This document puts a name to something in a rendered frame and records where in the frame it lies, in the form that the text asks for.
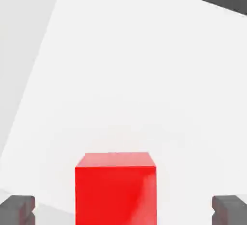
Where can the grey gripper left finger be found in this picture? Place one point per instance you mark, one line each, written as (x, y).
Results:
(15, 210)

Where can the small red cube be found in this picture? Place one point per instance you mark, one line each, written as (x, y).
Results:
(115, 192)

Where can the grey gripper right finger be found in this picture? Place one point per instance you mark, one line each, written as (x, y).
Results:
(230, 211)

